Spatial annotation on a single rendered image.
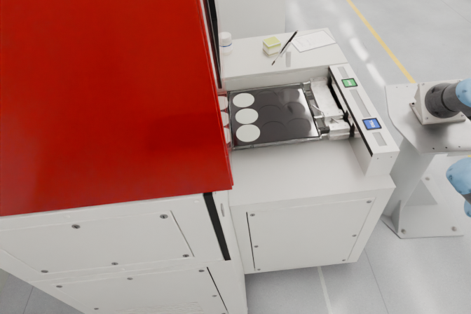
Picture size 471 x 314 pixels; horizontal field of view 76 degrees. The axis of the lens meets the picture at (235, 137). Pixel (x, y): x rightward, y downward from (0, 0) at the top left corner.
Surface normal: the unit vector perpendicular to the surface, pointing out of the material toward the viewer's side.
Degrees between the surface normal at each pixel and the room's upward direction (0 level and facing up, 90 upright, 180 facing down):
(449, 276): 0
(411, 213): 0
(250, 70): 0
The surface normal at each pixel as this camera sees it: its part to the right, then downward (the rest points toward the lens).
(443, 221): -0.10, -0.68
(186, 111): 0.07, 0.72
